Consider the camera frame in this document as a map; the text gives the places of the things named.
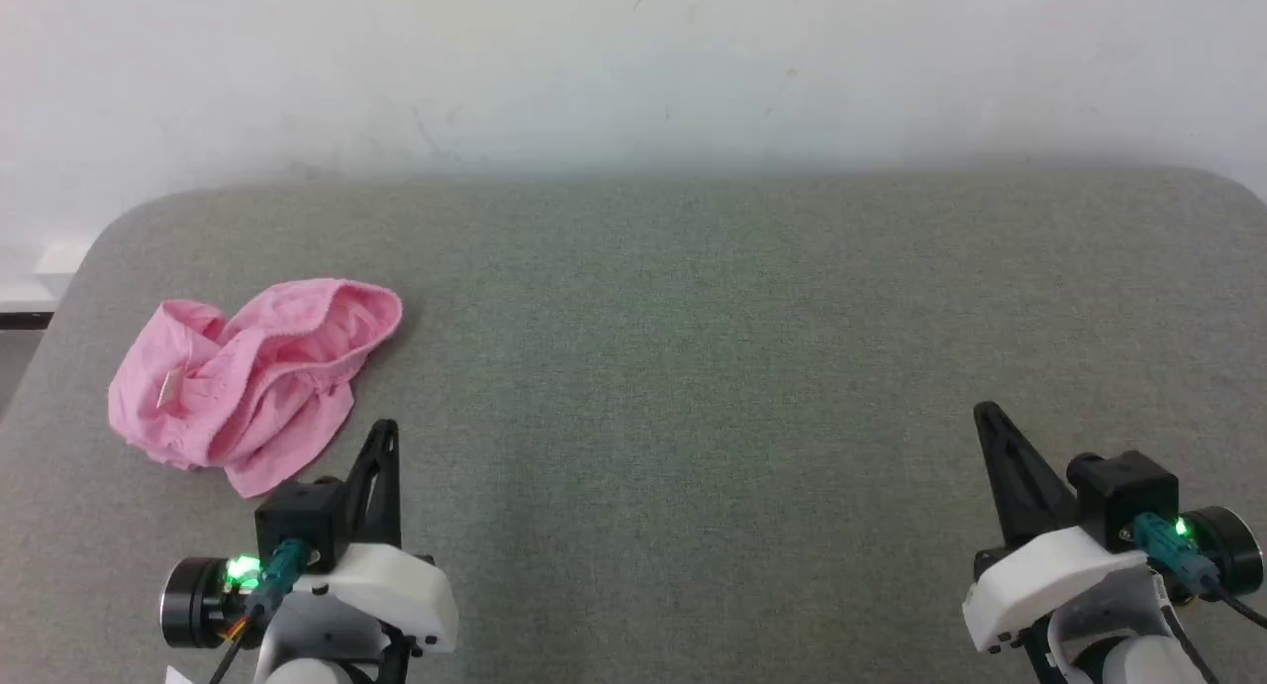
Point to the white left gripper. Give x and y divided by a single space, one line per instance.
386 595

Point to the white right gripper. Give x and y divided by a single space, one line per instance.
1049 575

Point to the pink cloth shorts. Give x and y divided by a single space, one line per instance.
267 367

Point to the grey fabric sofa cushion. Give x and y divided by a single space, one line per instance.
693 367

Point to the white ledge beside sofa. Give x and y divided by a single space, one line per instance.
40 268

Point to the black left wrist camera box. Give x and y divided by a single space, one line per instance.
297 516

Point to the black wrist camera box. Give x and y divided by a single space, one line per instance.
1128 496
297 516

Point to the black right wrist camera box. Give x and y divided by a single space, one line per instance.
1128 496

